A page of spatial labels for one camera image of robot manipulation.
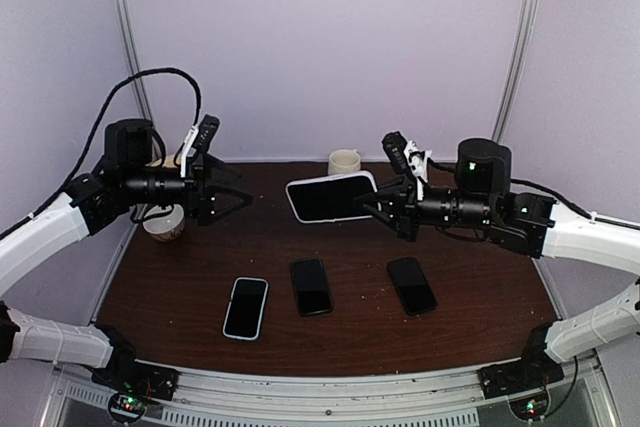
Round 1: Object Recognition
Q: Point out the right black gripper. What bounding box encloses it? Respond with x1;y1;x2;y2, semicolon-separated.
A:
354;174;495;243

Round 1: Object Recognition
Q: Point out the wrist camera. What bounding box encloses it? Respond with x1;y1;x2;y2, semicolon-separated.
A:
176;114;220;178
382;131;432;186

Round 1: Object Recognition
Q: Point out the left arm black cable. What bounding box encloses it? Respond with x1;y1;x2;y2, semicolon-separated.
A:
0;67;204;243

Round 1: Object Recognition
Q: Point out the black phone centre right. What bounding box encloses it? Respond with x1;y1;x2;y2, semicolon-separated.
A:
387;257;438;316

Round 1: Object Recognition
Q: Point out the right aluminium corner post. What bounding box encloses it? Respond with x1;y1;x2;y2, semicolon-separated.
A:
492;0;539;143

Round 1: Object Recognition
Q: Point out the white patterned bowl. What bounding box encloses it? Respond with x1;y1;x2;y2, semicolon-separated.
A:
142;204;185;242

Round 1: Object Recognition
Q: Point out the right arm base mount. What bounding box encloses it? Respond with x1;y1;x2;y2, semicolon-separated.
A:
478;359;565;399

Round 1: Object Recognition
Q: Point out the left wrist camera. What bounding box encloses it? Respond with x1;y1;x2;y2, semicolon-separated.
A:
176;114;220;178

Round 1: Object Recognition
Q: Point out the black phone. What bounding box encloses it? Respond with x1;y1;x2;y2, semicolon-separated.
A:
387;257;438;316
290;258;333;317

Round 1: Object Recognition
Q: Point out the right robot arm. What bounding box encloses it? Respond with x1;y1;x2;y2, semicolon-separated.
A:
353;132;639;275

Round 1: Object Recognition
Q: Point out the phone in light-blue case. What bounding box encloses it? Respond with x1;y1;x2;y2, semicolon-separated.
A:
222;277;269;341

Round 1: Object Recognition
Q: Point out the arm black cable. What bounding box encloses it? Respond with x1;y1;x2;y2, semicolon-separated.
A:
429;161;640;228
0;67;204;243

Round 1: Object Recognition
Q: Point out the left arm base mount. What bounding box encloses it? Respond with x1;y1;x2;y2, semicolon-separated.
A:
87;362;179;401

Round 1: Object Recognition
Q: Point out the lilac silicone phone case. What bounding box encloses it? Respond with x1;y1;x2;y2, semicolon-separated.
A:
285;171;377;224

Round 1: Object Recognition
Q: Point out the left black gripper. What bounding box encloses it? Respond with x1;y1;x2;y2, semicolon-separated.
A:
122;152;252;225

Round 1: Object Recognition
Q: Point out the aluminium corner post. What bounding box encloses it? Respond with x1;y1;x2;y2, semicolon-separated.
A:
114;0;153;120
492;0;539;143

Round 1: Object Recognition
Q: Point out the left aluminium corner post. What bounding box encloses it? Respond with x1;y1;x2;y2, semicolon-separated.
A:
114;0;153;120

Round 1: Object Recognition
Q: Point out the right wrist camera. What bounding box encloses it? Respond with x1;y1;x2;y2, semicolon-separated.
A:
382;131;432;186

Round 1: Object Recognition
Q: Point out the black phone centre left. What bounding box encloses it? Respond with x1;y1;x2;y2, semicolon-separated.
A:
290;258;333;317

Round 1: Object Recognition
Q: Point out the cream textured mug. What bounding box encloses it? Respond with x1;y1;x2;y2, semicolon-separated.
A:
327;149;361;176

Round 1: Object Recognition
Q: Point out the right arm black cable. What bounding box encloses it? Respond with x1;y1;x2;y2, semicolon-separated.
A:
429;161;640;228

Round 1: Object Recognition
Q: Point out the beige ceramic plate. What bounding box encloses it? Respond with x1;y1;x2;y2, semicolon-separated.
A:
147;154;181;169

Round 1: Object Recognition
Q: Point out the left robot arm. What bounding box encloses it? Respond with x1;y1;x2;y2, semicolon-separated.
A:
1;116;253;391

